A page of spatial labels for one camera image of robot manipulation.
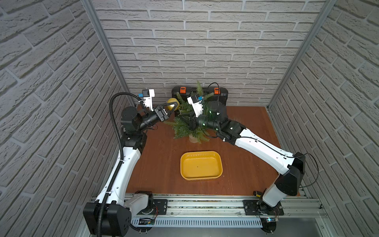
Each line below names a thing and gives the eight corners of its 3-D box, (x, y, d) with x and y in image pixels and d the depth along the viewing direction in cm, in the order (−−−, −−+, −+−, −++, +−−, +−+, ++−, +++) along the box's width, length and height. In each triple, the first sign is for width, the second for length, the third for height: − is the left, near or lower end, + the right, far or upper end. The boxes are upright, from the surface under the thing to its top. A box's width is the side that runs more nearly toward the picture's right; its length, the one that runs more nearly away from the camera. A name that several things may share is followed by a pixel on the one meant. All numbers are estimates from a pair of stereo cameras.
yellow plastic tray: (180, 181, 84) (179, 177, 79) (181, 155, 94) (181, 150, 89) (222, 181, 84) (224, 178, 79) (219, 155, 95) (220, 150, 90)
